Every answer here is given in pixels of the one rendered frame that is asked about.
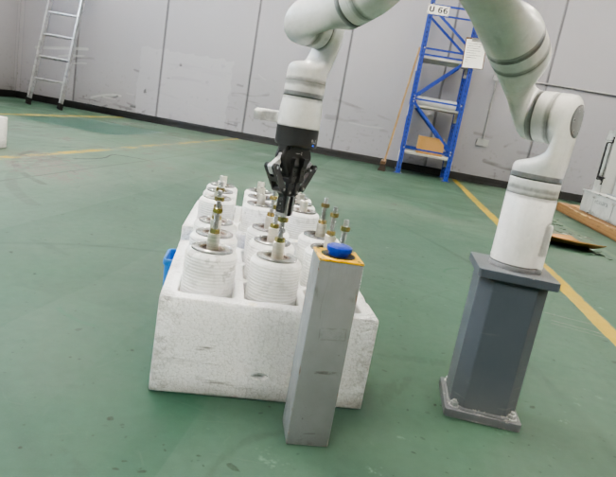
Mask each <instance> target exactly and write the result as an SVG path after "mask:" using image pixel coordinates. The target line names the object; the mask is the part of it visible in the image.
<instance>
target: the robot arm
mask: <svg viewBox="0 0 616 477"><path fill-rule="evenodd" d="M399 1H400V0H297V1H296V2H295V3H293V4H292V5H291V7H290V8H289V9H288V11H287V13H286V16H285V19H284V30H285V33H286V35H287V37H288V38H289V39H290V40H291V41H292V42H294V43H296V44H300V45H303V46H307V47H311V50H310V52H309V54H308V57H307V58H306V59H305V60H304V61H295V62H291V63H290V64H289V66H288V70H287V76H286V81H285V87H284V93H283V94H284V95H283V98H282V101H281V104H280V109H279V111H276V110H271V109H265V108H259V107H256V108H255V111H254V117H253V118H255V119H260V120H267V121H273V122H277V126H276V133H275V139H274V140H275V142H276V143H278V149H277V151H276V153H275V158H274V159H273V160H272V161H271V162H265V164H264V168H265V170H266V173H267V176H268V179H269V182H270V185H271V188H272V190H275V191H276V192H277V193H278V200H277V205H276V214H277V215H279V216H282V217H287V216H288V217H289V216H291V215H292V211H293V208H294V202H295V196H297V195H298V193H299V192H304V191H305V189H306V187H307V186H308V183H309V182H310V180H311V178H312V177H313V175H314V174H315V172H316V170H317V166H314V165H312V164H311V162H310V159H311V155H310V150H314V149H316V147H317V141H318V136H319V130H320V125H321V119H322V111H323V102H322V100H323V99H324V94H325V88H326V78H327V76H328V73H329V71H330V69H331V67H332V65H333V63H334V61H335V58H336V56H337V54H338V52H339V49H340V47H341V45H342V42H343V36H344V30H351V29H355V28H358V27H361V26H363V25H365V24H367V23H368V22H370V21H372V20H374V19H376V18H378V17H379V16H381V15H382V14H384V13H385V12H387V11H388V10H389V9H391V8H392V7H393V6H394V5H395V4H397V3H398V2H399ZM459 2H460V3H461V5H462V6H463V8H464V9H465V11H466V13H467V15H468V17H469V19H470V21H471V23H472V25H473V27H474V29H475V31H476V33H477V35H478V37H479V39H480V42H481V44H482V46H483V49H484V53H485V55H486V56H487V58H488V60H489V62H490V65H491V67H492V68H493V70H494V72H495V74H496V76H497V78H498V80H499V82H500V84H501V87H502V90H503V92H504V94H505V97H506V99H507V103H508V106H509V110H510V113H511V116H512V119H513V123H514V126H515V128H516V131H517V133H518V134H519V136H520V137H522V138H524V139H526V140H530V141H535V142H540V143H546V144H549V146H548V149H546V151H545V152H543V153H542V154H540V155H538V156H536V157H532V158H528V159H521V160H517V161H516V162H515V163H514V164H513V166H512V170H511V175H510V178H509V182H508V186H507V189H506V193H505V197H504V201H503V205H502V212H501V215H500V219H499V222H498V226H497V230H496V234H495V237H494V241H493V245H492V249H491V252H490V257H489V260H488V261H489V263H491V264H492V265H494V266H497V267H499V268H502V269H505V270H507V271H511V272H515V273H520V274H537V275H541V274H542V269H543V265H544V261H545V258H546V255H547V251H548V248H549V244H550V240H551V237H552V233H553V231H554V227H553V226H552V225H551V224H552V220H553V216H554V211H555V207H556V204H557V200H558V196H559V193H560V189H561V186H562V183H563V179H564V176H565V173H566V171H567V168H568V165H569V162H570V159H571V156H572V151H573V147H574V144H575V142H576V139H577V136H578V134H579V131H580V128H581V125H582V123H583V116H584V110H585V105H584V101H583V98H581V97H580V96H578V95H575V94H567V93H558V92H549V91H542V90H539V89H538V88H537V87H536V86H535V83H536V82H537V81H538V79H539V78H540V77H541V76H542V74H543V73H544V72H545V70H546V68H547V66H548V65H549V62H550V59H551V57H552V45H551V41H550V38H549V35H548V32H547V28H546V26H545V24H544V21H543V19H542V17H541V15H540V13H539V12H538V11H537V9H535V8H534V7H533V6H531V5H530V4H528V3H526V2H524V1H521V0H459ZM284 182H285V183H286V184H285V183H284ZM300 184H301V185H300Z"/></svg>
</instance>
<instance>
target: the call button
mask: <svg viewBox="0 0 616 477"><path fill-rule="evenodd" d="M326 248H327V250H328V253H329V254H330V255H332V256H337V257H348V256H349V255H350V254H352V250H353V249H352V248H351V247H350V246H349V245H346V244H343V243H338V242H329V243H328V244H327V246H326Z"/></svg>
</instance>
